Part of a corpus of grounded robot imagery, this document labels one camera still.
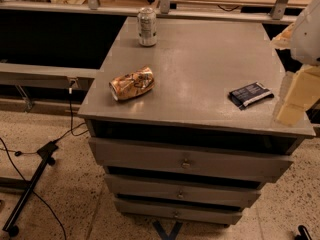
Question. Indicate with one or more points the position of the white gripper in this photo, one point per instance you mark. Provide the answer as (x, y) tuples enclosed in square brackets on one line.
[(307, 37)]

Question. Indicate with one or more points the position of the silver 7up can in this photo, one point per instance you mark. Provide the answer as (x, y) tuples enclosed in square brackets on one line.
[(147, 33)]

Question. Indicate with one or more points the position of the crushed orange can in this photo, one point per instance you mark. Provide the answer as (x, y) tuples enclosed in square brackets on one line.
[(132, 85)]

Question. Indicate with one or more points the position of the dark blue snack packet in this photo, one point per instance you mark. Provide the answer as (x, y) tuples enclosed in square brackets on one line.
[(249, 94)]

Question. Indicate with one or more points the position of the grey drawer cabinet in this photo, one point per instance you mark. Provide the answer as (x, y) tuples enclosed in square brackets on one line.
[(195, 65)]

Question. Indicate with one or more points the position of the top grey drawer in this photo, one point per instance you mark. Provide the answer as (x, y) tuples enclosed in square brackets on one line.
[(189, 160)]

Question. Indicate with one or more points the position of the grey drawer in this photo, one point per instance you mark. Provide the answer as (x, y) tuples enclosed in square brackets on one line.
[(189, 160), (181, 191), (180, 212)]

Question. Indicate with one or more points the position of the bottom grey drawer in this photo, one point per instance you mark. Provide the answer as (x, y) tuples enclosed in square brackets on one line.
[(180, 212)]

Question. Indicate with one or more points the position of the middle grey drawer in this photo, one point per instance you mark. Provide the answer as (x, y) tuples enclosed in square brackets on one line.
[(181, 191)]

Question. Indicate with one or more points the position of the grey side shelf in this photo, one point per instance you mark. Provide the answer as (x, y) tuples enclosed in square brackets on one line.
[(46, 76)]

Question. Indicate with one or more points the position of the black stand leg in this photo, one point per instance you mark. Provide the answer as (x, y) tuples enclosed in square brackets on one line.
[(26, 186)]

